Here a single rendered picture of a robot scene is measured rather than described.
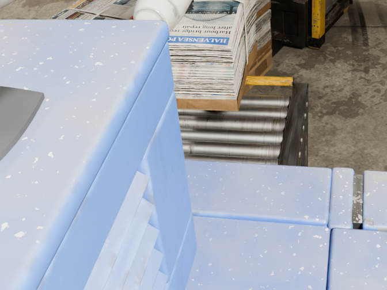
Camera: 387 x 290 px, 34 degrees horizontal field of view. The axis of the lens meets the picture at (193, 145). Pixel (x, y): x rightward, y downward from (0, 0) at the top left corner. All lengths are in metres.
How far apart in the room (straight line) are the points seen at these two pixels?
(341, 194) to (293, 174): 0.05
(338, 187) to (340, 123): 2.76
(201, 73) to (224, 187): 1.15
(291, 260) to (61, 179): 0.27
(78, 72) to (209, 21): 1.37
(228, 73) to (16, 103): 1.37
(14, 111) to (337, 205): 0.31
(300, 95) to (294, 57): 1.84
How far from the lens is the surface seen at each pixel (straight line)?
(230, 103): 1.74
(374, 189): 0.56
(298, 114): 1.97
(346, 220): 0.53
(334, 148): 3.15
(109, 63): 0.35
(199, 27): 1.70
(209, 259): 0.51
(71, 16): 2.73
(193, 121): 1.99
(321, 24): 3.89
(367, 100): 3.51
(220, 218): 0.54
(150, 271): 0.40
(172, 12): 1.41
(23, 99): 0.33
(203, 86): 1.73
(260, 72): 3.69
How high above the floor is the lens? 1.92
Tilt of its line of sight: 36 degrees down
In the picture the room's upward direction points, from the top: 7 degrees counter-clockwise
